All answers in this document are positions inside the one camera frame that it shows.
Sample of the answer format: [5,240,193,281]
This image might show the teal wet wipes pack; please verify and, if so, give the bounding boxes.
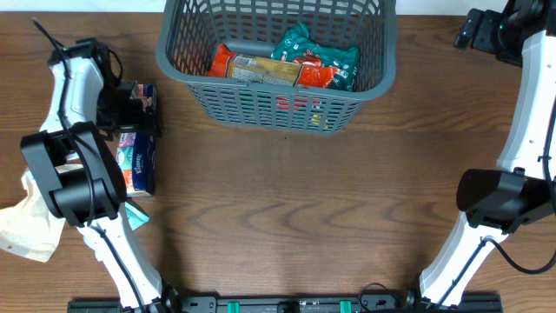
[125,202,149,230]

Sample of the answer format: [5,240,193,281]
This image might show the Kleenex tissue multipack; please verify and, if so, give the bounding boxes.
[115,83,159,197]

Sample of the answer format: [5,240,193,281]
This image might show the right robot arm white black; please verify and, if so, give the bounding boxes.
[405,0,555,312]

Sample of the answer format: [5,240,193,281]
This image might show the green Nescafe coffee bag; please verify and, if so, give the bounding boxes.
[270,23,360,91]

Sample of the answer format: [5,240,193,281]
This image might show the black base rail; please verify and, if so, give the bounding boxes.
[67,290,505,313]

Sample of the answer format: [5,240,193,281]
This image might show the beige paper pouch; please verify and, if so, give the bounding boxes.
[1,169,66,263]

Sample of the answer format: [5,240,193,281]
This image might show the red tan pasta packet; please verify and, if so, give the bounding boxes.
[206,43,337,89]

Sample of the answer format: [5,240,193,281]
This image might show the grey plastic basket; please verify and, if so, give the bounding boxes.
[156,0,397,134]

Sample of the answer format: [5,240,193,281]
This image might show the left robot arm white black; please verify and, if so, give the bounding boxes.
[21,37,182,312]

